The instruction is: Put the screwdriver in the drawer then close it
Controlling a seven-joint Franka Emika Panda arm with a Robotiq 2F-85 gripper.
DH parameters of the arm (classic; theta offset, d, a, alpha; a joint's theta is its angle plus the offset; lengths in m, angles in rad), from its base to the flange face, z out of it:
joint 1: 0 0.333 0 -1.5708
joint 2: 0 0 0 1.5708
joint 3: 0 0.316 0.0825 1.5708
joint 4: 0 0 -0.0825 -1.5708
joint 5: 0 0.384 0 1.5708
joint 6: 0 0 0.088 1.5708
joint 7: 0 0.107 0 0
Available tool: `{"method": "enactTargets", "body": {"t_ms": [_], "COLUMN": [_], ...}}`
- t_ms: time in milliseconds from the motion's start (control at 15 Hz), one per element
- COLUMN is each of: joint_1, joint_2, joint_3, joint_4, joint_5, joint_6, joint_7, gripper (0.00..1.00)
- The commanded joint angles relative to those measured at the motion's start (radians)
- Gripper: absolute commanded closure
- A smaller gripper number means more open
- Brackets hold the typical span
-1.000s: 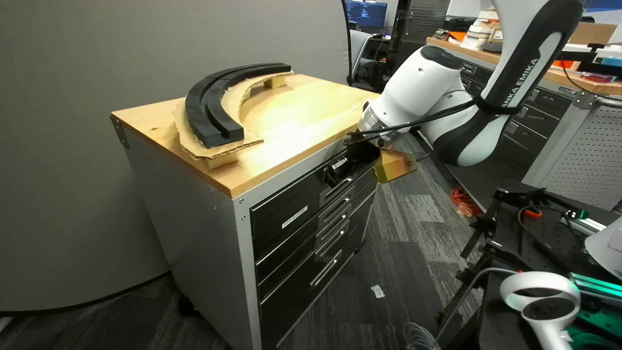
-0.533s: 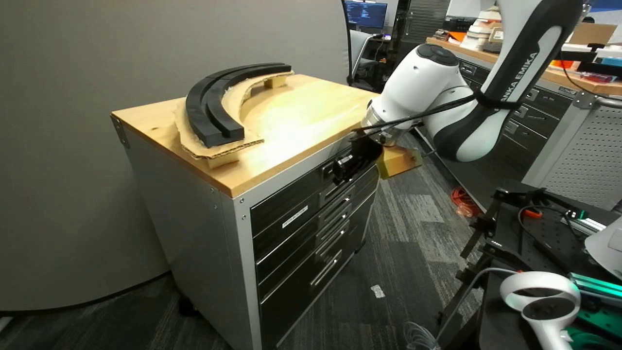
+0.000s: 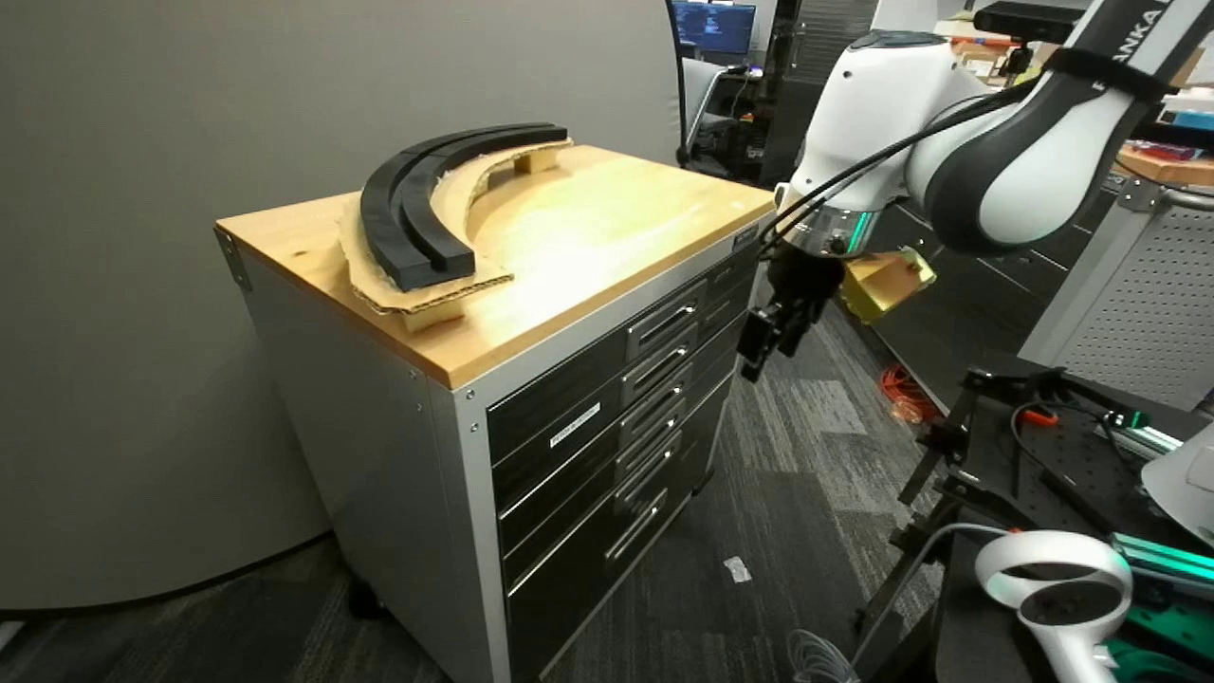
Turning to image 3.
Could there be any black low cabinet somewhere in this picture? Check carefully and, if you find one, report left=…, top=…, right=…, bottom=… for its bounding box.
left=849, top=194, right=1077, bottom=409

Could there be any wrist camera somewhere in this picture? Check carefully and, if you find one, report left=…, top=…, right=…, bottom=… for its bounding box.
left=839, top=246, right=938, bottom=325

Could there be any monitor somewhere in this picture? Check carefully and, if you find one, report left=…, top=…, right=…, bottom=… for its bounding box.
left=671, top=0, right=759, bottom=58

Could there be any camera on mount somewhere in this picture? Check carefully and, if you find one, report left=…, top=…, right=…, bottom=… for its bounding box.
left=973, top=1, right=1082, bottom=79

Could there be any grey perforated metal bench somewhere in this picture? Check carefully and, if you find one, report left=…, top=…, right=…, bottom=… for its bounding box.
left=1018, top=142, right=1214, bottom=413

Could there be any drawer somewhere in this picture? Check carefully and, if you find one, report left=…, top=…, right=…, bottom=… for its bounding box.
left=491, top=283, right=756, bottom=519
left=497, top=318, right=750, bottom=563
left=486, top=245, right=761, bottom=466
left=509, top=410, right=736, bottom=683
left=501, top=349, right=745, bottom=600
left=506, top=379, right=741, bottom=648

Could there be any office chair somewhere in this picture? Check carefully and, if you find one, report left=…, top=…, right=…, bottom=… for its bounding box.
left=677, top=57, right=750, bottom=176

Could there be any coil of white cable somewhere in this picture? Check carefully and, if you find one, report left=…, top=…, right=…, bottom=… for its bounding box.
left=786, top=627, right=861, bottom=683

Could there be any curved cardboard piece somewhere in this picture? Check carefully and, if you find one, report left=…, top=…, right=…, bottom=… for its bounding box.
left=338, top=138, right=576, bottom=334

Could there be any orange cable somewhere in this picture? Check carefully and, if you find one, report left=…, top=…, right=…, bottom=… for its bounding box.
left=876, top=364, right=937, bottom=425

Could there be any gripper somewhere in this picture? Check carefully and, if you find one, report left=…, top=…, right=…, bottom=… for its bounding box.
left=738, top=249, right=847, bottom=383

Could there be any white hand controller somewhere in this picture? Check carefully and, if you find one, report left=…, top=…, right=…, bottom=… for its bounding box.
left=974, top=528, right=1135, bottom=683

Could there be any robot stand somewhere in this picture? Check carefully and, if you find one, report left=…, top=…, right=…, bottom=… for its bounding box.
left=852, top=355, right=1214, bottom=683

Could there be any drawer handle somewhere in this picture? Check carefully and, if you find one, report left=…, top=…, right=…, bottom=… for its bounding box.
left=612, top=453, right=677, bottom=514
left=615, top=420, right=685, bottom=481
left=617, top=383, right=688, bottom=447
left=627, top=301, right=704, bottom=359
left=604, top=501, right=671, bottom=563
left=621, top=342, right=699, bottom=406

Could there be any steel tool cabinet wooden top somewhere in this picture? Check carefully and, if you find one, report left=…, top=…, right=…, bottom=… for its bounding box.
left=215, top=142, right=780, bottom=683

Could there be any black curved foam strip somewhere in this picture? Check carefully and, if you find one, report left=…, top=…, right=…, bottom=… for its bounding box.
left=397, top=127, right=570, bottom=277
left=359, top=122, right=562, bottom=294

